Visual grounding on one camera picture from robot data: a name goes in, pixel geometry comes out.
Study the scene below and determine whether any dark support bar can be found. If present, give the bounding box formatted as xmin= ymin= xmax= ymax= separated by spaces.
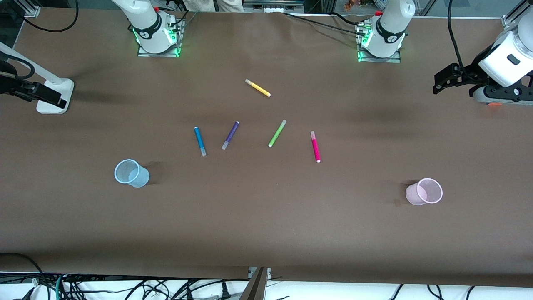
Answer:
xmin=239 ymin=267 xmax=271 ymax=300

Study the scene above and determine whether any translucent pink cup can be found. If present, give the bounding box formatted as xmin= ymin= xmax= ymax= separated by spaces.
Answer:
xmin=405 ymin=178 xmax=443 ymax=206

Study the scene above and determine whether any yellow marker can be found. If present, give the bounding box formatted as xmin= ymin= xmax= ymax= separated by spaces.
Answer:
xmin=245 ymin=79 xmax=271 ymax=97

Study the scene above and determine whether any brown paper table cover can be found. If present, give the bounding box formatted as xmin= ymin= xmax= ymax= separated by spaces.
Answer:
xmin=0 ymin=8 xmax=533 ymax=288

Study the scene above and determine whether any purple marker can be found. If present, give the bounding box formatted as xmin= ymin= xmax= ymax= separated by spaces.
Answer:
xmin=222 ymin=121 xmax=240 ymax=150

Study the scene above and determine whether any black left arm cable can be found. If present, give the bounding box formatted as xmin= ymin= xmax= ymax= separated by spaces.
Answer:
xmin=447 ymin=0 xmax=469 ymax=78

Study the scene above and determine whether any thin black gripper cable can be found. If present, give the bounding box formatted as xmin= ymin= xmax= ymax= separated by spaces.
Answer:
xmin=0 ymin=54 xmax=35 ymax=80

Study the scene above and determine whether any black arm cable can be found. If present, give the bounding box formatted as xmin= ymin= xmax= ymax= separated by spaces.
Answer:
xmin=23 ymin=0 xmax=80 ymax=33
xmin=447 ymin=0 xmax=469 ymax=78

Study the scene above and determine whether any aluminium frame profile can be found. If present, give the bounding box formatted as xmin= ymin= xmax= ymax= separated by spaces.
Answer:
xmin=17 ymin=0 xmax=42 ymax=18
xmin=502 ymin=0 xmax=533 ymax=30

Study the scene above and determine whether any colourful toy pile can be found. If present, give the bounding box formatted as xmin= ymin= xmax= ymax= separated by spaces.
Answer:
xmin=344 ymin=0 xmax=390 ymax=11

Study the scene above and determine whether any blue marker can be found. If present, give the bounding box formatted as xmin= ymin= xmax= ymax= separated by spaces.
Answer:
xmin=194 ymin=127 xmax=207 ymax=157

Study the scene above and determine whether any translucent blue cup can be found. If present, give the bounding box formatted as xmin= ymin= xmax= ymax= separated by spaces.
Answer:
xmin=114 ymin=159 xmax=150 ymax=188

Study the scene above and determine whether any grey power strip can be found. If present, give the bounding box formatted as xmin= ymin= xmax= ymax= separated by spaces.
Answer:
xmin=244 ymin=0 xmax=304 ymax=13

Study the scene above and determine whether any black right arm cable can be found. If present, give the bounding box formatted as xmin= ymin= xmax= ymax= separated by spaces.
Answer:
xmin=23 ymin=0 xmax=80 ymax=33

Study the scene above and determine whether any beige cloth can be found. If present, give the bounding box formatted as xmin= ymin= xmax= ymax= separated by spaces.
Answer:
xmin=183 ymin=0 xmax=244 ymax=12

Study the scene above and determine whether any white stand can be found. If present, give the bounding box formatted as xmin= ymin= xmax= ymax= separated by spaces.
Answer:
xmin=0 ymin=42 xmax=75 ymax=115

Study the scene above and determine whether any green marker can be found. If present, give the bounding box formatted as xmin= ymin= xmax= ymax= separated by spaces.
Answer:
xmin=268 ymin=120 xmax=287 ymax=148

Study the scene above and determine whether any pink marker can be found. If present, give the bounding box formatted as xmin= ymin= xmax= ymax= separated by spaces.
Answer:
xmin=310 ymin=131 xmax=321 ymax=163

